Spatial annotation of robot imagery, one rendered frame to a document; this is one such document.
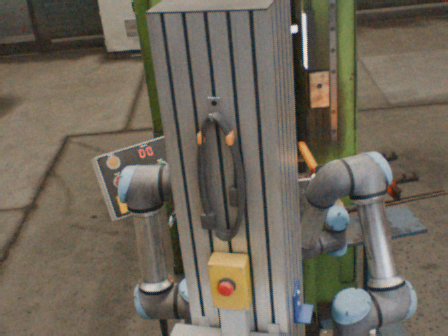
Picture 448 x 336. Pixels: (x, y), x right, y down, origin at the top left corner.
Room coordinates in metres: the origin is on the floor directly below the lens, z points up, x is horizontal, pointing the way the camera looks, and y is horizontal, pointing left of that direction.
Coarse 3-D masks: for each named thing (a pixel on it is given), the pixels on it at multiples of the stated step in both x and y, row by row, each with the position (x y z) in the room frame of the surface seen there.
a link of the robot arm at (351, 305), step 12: (336, 300) 1.51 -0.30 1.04; (348, 300) 1.49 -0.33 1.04; (360, 300) 1.48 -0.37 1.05; (372, 300) 1.49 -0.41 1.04; (336, 312) 1.47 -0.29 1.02; (348, 312) 1.45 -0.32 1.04; (360, 312) 1.44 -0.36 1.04; (372, 312) 1.46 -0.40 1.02; (336, 324) 1.47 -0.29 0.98; (348, 324) 1.44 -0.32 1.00; (360, 324) 1.44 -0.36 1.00; (372, 324) 1.45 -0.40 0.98
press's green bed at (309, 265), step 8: (304, 264) 2.52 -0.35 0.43; (312, 264) 2.53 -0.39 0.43; (304, 272) 2.52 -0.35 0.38; (312, 272) 2.52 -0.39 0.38; (304, 280) 2.53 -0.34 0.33; (312, 280) 2.53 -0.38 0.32; (304, 288) 2.53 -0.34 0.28; (312, 288) 2.53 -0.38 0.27; (304, 296) 2.53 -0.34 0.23; (312, 296) 2.53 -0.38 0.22; (312, 304) 2.53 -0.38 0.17; (312, 312) 2.58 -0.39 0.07; (312, 320) 2.54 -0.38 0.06; (312, 328) 2.53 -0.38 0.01
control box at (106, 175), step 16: (144, 144) 2.48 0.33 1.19; (160, 144) 2.50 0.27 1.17; (96, 160) 2.38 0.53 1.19; (128, 160) 2.42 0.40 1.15; (144, 160) 2.44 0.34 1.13; (160, 160) 2.46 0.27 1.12; (96, 176) 2.41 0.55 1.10; (112, 176) 2.36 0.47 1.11; (112, 192) 2.32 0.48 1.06; (112, 208) 2.28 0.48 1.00
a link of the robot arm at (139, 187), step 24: (144, 168) 1.70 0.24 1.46; (120, 192) 1.67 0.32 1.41; (144, 192) 1.65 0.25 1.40; (144, 216) 1.66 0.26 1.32; (144, 240) 1.65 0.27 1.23; (144, 264) 1.65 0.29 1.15; (144, 288) 1.63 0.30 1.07; (168, 288) 1.64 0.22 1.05; (144, 312) 1.61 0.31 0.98; (168, 312) 1.60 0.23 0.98
